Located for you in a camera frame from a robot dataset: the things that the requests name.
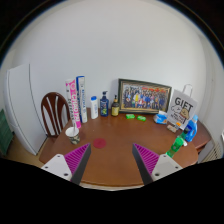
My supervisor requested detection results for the pink shuttlecock tube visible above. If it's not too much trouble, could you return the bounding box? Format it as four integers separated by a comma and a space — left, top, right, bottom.
65, 79, 81, 129

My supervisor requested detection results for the green small packet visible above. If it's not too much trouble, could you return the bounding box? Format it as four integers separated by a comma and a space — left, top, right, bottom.
137, 116, 146, 121
126, 114, 135, 119

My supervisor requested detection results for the dark blue pump bottle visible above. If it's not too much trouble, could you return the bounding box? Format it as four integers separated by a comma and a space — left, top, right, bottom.
100, 91, 109, 117

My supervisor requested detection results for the white bottle blue cap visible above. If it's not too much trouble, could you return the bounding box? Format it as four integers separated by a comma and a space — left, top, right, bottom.
90, 96, 98, 119

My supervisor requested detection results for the red round coaster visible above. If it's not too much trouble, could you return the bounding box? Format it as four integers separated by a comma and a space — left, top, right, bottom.
93, 138, 106, 149

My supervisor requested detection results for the amber pump bottle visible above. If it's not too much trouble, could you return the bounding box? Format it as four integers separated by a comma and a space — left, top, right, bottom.
111, 95, 119, 116

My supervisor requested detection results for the blue white shuttlecock tube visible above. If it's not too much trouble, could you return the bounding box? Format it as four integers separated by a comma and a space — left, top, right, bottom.
76, 76, 88, 123

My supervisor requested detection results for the right green small packet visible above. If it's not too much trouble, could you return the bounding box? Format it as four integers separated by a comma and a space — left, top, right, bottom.
137, 116, 146, 121

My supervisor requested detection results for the white gift paper bag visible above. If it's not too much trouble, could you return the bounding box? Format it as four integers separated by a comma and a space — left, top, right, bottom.
167, 84, 197, 129

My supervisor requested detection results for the small brown box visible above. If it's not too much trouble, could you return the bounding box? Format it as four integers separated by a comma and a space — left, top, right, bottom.
167, 125, 178, 133

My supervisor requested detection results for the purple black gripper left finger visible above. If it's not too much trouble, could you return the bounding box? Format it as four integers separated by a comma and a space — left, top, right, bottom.
42, 143, 91, 185

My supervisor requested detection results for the patterned paper cup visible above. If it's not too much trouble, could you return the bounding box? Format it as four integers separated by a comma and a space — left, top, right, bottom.
65, 127, 80, 144

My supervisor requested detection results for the dark wooden chair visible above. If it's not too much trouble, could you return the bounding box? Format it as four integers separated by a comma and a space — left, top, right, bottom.
41, 92, 70, 138

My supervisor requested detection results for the left green small packet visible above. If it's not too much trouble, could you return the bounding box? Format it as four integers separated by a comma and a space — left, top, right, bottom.
126, 114, 135, 119

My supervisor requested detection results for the green cloth at left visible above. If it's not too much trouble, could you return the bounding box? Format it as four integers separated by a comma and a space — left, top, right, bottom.
0, 110, 13, 155

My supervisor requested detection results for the green plastic soda bottle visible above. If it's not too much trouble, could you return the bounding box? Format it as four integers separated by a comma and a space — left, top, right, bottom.
166, 130, 188, 157

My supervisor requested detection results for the white radiator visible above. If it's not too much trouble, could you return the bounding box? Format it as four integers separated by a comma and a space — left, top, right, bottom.
198, 141, 222, 163

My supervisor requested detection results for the framed group photo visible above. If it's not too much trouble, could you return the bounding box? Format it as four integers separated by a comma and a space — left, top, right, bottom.
118, 79, 172, 114

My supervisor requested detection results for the white spoon in cup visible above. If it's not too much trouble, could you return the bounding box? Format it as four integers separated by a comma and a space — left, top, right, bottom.
72, 120, 76, 136

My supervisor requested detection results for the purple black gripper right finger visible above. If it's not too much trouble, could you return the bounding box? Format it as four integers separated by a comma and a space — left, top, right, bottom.
132, 143, 182, 185

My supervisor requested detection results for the blue detergent bottle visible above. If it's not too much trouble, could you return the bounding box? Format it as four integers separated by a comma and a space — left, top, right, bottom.
185, 115, 198, 142

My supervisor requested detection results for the white refrigerator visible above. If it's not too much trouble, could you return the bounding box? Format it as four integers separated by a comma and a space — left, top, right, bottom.
4, 64, 46, 155

